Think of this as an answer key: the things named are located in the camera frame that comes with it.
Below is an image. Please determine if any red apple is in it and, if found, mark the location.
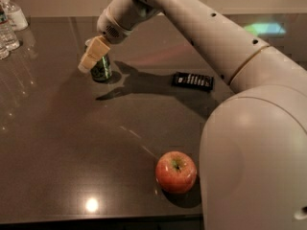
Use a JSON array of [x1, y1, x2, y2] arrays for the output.
[[155, 151, 197, 194]]

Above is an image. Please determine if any white hand sanitizer bottle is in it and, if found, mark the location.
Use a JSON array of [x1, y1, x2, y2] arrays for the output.
[[0, 0, 28, 32]]

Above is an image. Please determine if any clear bottle at edge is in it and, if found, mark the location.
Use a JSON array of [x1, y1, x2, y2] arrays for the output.
[[0, 40, 10, 59]]

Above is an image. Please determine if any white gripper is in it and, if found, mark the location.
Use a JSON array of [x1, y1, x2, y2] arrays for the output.
[[78, 0, 159, 73]]

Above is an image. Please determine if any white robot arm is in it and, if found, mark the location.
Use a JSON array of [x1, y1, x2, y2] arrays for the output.
[[79, 0, 307, 230]]

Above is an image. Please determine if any green soda can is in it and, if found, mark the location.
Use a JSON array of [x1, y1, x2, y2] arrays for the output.
[[84, 37, 113, 82]]

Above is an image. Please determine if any clear plastic water bottle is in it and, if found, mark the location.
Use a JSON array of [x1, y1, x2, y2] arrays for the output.
[[0, 6, 20, 51]]

